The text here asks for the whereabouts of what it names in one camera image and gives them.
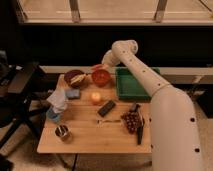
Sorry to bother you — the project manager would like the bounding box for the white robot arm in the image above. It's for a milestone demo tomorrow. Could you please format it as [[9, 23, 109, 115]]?
[[102, 40, 204, 171]]

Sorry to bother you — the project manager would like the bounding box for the red bowl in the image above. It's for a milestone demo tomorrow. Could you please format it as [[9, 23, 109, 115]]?
[[91, 69, 111, 87]]

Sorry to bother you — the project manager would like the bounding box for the banana in bowl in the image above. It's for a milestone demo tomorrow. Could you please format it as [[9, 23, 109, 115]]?
[[70, 74, 86, 84]]

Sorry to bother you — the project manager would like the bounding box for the dark maroon bowl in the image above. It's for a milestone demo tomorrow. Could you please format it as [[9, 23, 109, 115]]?
[[64, 69, 87, 88]]

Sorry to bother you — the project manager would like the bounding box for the yellow round fruit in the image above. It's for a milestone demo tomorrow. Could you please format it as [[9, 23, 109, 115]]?
[[91, 92, 102, 105]]

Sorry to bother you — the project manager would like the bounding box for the green plastic bin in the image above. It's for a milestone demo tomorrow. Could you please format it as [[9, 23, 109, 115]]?
[[115, 67, 161, 102]]

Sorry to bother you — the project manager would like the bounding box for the black rectangular block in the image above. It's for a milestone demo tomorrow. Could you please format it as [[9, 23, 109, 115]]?
[[98, 100, 116, 117]]

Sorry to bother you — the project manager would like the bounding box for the blue sponge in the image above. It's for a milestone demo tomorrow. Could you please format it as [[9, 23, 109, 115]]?
[[65, 89, 80, 99]]

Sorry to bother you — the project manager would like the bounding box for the wooden folding table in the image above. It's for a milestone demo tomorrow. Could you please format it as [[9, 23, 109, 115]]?
[[37, 75, 151, 153]]

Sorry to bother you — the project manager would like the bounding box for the small metal fork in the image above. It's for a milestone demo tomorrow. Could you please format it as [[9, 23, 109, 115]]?
[[96, 120, 121, 124]]

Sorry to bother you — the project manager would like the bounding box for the white crumpled cloth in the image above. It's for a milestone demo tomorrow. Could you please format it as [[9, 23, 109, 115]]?
[[47, 89, 67, 113]]

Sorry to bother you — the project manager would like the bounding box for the bunch of dark grapes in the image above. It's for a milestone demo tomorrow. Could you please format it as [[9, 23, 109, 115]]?
[[121, 112, 140, 134]]

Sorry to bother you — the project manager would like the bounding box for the light blue cup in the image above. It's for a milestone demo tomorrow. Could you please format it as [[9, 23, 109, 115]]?
[[46, 108, 61, 123]]

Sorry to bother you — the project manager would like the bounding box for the small metal can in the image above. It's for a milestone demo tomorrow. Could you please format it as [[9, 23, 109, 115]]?
[[55, 125, 71, 141]]

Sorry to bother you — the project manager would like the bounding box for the black office chair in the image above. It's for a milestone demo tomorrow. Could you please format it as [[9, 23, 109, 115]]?
[[0, 50, 47, 149]]

